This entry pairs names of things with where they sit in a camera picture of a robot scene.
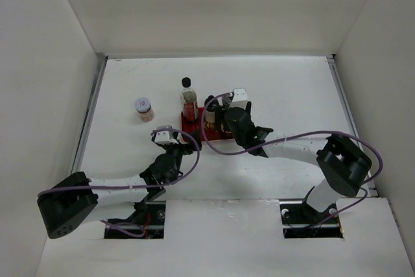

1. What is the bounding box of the white label dark bottle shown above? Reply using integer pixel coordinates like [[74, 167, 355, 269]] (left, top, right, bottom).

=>
[[204, 95, 219, 131]]

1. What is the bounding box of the black cap sauce bottle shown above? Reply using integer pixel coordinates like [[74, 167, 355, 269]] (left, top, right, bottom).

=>
[[181, 77, 198, 123]]

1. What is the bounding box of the white lid condiment jar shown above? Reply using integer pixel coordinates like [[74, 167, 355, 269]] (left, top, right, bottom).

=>
[[134, 97, 154, 122]]

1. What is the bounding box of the red lid spice jar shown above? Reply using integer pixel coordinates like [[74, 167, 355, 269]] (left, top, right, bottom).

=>
[[220, 121, 231, 136]]

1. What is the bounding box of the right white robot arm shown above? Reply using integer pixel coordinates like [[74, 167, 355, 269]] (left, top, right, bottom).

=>
[[219, 107, 372, 223]]

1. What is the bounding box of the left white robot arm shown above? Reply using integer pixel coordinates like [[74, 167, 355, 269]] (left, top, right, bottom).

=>
[[37, 126, 202, 239]]

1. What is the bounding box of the red rectangular tray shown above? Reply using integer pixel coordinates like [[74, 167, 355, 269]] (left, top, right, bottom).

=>
[[180, 108, 233, 141]]

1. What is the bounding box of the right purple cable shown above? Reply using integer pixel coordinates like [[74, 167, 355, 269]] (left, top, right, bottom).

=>
[[201, 93, 383, 229]]

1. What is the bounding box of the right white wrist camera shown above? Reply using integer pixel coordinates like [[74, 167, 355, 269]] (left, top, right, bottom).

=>
[[229, 88, 248, 110]]

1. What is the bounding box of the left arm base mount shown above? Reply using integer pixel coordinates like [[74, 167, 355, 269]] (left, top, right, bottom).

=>
[[104, 201, 167, 240]]

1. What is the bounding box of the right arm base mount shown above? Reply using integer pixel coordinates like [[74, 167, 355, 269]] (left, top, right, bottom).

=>
[[279, 200, 343, 239]]

